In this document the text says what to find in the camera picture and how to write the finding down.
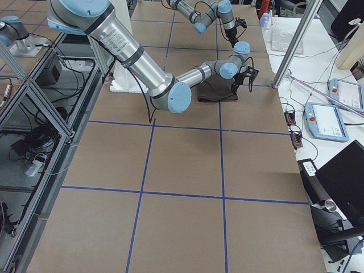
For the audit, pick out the red cylinder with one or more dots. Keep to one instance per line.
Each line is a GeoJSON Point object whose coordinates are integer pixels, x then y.
{"type": "Point", "coordinates": [264, 7]}

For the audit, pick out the white metal base plate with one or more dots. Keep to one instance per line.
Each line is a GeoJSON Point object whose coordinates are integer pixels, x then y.
{"type": "Point", "coordinates": [123, 81]}

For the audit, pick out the black monitor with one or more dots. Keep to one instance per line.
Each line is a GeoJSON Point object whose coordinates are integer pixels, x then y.
{"type": "Point", "coordinates": [342, 179]}

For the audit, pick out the blue teach pendant far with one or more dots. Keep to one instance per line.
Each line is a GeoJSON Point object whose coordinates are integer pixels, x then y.
{"type": "Point", "coordinates": [348, 93]}

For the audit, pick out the blue teach pendant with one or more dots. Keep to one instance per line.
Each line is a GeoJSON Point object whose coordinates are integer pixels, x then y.
{"type": "Point", "coordinates": [325, 122]}
{"type": "Point", "coordinates": [348, 93]}

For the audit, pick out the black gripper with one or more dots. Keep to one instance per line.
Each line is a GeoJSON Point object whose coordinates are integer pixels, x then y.
{"type": "Point", "coordinates": [230, 33]}
{"type": "Point", "coordinates": [238, 80]}

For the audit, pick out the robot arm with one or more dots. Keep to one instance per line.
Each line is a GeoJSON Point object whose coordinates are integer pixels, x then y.
{"type": "Point", "coordinates": [97, 20]}
{"type": "Point", "coordinates": [201, 21]}

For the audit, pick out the blue teach pendant near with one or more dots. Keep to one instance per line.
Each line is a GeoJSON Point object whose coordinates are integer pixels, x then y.
{"type": "Point", "coordinates": [325, 122]}

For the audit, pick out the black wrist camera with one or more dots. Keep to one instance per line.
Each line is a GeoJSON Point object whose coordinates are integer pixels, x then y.
{"type": "Point", "coordinates": [240, 22]}
{"type": "Point", "coordinates": [251, 73]}

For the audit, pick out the black box with label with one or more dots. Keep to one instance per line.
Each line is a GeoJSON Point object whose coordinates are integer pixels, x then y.
{"type": "Point", "coordinates": [314, 189]}

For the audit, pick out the aluminium profile post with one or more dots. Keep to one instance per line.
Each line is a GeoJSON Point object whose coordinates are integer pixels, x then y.
{"type": "Point", "coordinates": [305, 22]}

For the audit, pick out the brown paper table cover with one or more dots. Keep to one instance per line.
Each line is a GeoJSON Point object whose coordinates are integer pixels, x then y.
{"type": "Point", "coordinates": [213, 189]}

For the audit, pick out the dark brown t-shirt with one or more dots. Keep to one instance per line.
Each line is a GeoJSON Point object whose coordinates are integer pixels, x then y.
{"type": "Point", "coordinates": [215, 89]}

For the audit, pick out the reacher grabber stick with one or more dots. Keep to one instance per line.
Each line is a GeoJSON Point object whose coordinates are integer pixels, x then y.
{"type": "Point", "coordinates": [358, 113]}

